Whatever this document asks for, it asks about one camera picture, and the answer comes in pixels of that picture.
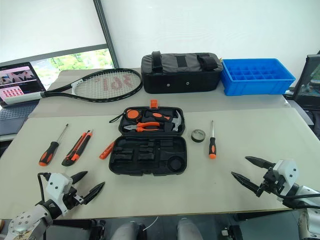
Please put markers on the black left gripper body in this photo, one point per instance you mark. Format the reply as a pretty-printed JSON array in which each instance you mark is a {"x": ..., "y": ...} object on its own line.
[{"x": 72, "y": 198}]

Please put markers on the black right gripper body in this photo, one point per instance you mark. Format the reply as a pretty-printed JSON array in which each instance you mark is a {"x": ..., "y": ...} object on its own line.
[{"x": 271, "y": 183}]

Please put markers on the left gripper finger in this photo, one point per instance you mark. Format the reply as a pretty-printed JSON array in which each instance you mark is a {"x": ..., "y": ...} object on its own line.
[
  {"x": 94, "y": 193},
  {"x": 78, "y": 178}
]

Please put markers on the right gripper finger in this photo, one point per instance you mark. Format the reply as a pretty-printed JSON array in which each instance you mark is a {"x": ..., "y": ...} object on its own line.
[
  {"x": 261, "y": 163},
  {"x": 246, "y": 180}
]

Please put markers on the orange black utility knife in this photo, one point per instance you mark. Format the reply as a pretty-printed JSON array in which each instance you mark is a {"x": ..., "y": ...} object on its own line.
[{"x": 76, "y": 150}]

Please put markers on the orange voltage tester pen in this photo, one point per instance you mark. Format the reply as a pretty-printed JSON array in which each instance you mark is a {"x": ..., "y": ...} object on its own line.
[{"x": 106, "y": 150}]

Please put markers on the long shaft orange black screwdriver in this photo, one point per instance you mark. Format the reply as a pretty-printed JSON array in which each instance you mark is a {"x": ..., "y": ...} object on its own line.
[{"x": 48, "y": 152}]

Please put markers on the short shaft orange black screwdriver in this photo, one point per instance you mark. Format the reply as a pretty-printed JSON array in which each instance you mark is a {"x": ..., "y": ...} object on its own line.
[{"x": 212, "y": 147}]

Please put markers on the black tool case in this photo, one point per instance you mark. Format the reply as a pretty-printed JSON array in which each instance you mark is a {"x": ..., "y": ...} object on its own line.
[{"x": 147, "y": 157}]

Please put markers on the black electrical tape roll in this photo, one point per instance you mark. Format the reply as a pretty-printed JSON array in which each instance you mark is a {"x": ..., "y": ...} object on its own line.
[{"x": 193, "y": 133}]

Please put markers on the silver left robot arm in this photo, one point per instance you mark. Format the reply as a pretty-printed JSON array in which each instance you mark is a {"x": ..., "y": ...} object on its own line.
[{"x": 27, "y": 221}]

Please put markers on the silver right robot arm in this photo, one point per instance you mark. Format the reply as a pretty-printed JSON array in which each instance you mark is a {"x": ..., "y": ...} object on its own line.
[{"x": 308, "y": 193}]

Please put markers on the black block under table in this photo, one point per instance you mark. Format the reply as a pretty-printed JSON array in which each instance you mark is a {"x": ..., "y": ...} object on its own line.
[
  {"x": 96, "y": 231},
  {"x": 231, "y": 233}
]

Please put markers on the grey rounded shape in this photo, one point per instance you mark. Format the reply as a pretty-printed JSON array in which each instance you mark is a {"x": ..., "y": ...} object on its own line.
[
  {"x": 127, "y": 232},
  {"x": 188, "y": 230}
]

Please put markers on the blue plastic divided crate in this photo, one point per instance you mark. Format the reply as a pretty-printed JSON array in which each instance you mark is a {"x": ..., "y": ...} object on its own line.
[{"x": 257, "y": 83}]

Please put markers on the orange black tape measure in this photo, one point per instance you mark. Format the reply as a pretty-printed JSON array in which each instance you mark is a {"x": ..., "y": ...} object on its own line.
[{"x": 133, "y": 115}]

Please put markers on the black mesh office chair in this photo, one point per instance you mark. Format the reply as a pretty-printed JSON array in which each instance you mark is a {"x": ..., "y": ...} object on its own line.
[{"x": 308, "y": 82}]

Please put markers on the black white tennis racket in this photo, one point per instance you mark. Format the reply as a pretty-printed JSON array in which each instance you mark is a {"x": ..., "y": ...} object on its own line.
[{"x": 107, "y": 85}]

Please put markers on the open laptop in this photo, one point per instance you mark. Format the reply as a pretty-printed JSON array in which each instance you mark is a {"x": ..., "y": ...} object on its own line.
[{"x": 17, "y": 82}]

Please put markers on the black grey fabric bag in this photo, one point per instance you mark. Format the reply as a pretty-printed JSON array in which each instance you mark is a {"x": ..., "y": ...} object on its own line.
[{"x": 180, "y": 75}]

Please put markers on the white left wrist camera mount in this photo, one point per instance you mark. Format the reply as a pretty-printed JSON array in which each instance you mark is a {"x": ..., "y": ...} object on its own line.
[{"x": 57, "y": 186}]

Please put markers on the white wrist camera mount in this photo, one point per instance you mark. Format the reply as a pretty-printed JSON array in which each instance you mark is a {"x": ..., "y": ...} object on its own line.
[
  {"x": 57, "y": 186},
  {"x": 287, "y": 172}
]

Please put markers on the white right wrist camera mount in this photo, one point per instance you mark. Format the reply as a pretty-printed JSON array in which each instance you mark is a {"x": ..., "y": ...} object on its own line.
[{"x": 287, "y": 172}]

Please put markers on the grey window frame post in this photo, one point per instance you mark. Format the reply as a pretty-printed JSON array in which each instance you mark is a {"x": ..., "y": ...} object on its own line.
[{"x": 107, "y": 35}]

